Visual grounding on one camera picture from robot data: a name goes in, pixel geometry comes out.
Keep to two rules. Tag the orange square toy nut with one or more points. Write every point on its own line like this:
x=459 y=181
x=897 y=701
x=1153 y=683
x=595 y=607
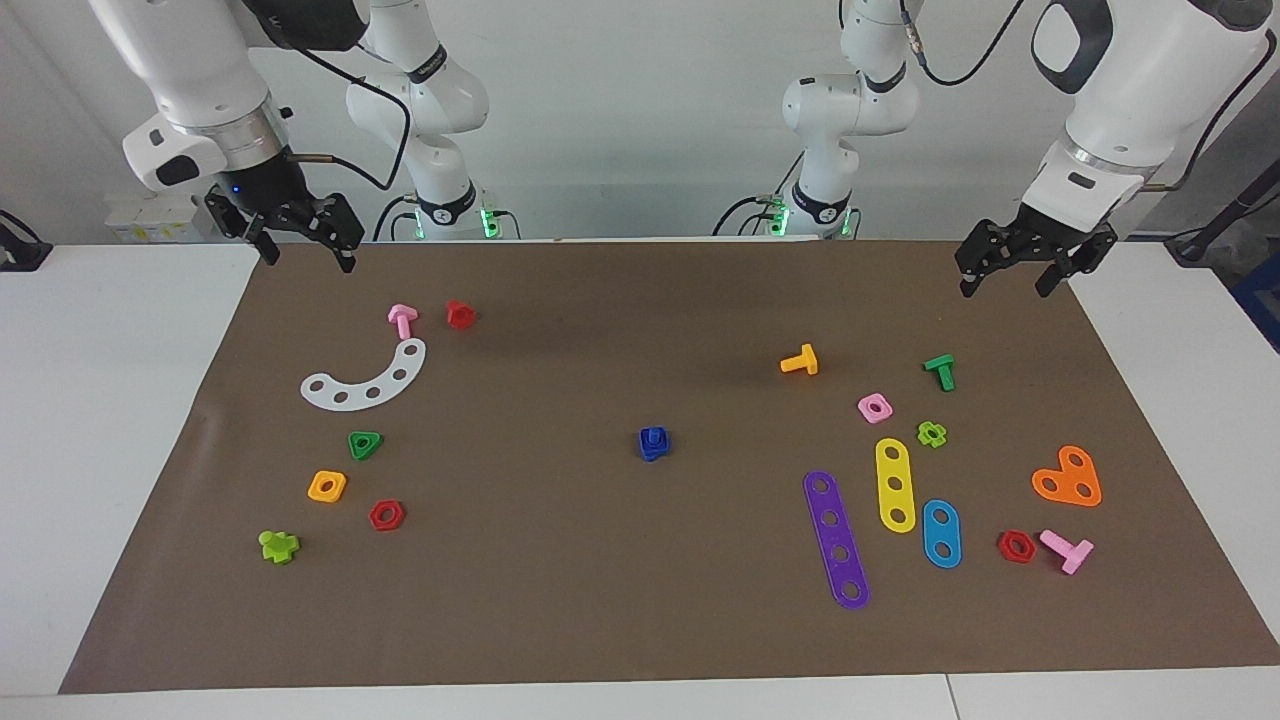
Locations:
x=340 y=490

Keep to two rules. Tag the black clamp bracket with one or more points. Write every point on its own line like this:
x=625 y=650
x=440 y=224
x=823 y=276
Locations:
x=22 y=250

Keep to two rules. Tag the lime cross-head toy bolt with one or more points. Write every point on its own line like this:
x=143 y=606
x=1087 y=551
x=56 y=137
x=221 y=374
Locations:
x=278 y=547

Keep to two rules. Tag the orange plastic toy bolt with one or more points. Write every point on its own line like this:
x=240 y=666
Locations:
x=805 y=362

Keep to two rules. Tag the green plastic toy bolt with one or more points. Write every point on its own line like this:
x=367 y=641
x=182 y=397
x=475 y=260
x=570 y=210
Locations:
x=940 y=368

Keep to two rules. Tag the green triangular toy nut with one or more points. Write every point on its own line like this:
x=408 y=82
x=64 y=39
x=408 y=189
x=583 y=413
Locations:
x=376 y=441

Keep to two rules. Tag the pink plastic toy bolt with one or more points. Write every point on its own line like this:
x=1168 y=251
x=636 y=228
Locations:
x=402 y=318
x=1075 y=555

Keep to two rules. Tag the blue two-hole strip plate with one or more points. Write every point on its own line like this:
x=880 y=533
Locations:
x=940 y=534

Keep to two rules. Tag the pink square toy nut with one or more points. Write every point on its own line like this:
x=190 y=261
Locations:
x=886 y=412

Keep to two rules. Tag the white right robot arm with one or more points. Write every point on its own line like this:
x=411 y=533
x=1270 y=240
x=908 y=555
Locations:
x=200 y=70

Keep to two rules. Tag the blue crate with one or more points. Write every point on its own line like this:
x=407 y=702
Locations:
x=1262 y=300

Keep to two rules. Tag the purple four-hole strip plate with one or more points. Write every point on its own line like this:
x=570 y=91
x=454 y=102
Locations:
x=826 y=504

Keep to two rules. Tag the white curved perforated plate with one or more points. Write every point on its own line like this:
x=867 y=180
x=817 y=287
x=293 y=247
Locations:
x=357 y=397

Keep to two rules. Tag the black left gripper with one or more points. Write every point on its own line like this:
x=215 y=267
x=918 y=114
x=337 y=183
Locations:
x=1035 y=245

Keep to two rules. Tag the orange three-hole angled plate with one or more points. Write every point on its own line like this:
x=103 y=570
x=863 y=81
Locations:
x=1066 y=478

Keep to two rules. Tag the blue triangular-head toy bolt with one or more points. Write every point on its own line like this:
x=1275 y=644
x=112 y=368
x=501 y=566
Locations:
x=656 y=456

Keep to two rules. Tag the black stand pole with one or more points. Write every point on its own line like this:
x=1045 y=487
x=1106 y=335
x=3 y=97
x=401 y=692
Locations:
x=1235 y=210

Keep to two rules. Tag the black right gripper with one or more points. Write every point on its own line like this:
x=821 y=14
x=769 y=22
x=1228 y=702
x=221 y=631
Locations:
x=285 y=205

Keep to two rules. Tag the blue square toy nut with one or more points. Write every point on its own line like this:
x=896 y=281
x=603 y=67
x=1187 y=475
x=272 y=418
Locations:
x=648 y=441

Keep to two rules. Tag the red hexagonal toy nut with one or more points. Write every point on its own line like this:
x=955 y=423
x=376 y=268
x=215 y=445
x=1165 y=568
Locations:
x=1030 y=550
x=399 y=518

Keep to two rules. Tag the yellow three-hole strip plate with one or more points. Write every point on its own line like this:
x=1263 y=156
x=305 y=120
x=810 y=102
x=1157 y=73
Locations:
x=895 y=471

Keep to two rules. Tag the brown table mat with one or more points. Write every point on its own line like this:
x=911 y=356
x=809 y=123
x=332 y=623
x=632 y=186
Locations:
x=600 y=580

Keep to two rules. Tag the lime cross-shaped toy nut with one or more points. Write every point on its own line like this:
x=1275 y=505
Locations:
x=941 y=436

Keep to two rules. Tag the red plastic toy bolt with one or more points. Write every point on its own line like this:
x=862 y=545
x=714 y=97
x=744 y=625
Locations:
x=460 y=315

